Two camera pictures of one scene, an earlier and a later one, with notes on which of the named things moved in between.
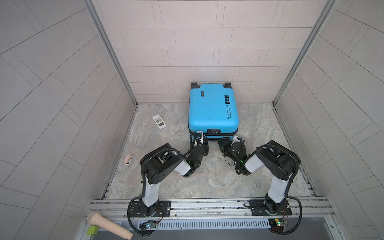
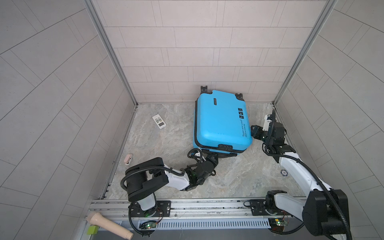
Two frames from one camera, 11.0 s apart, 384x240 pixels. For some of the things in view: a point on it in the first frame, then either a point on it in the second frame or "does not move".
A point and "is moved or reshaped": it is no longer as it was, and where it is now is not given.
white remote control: (160, 122) does not move
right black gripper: (223, 146) to (256, 131)
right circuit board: (278, 224) does not move
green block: (92, 230) does not move
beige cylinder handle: (96, 218) does not move
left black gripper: (204, 147) to (209, 160)
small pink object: (128, 159) does not move
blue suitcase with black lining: (213, 110) is moved or reshaped
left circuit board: (148, 225) does not move
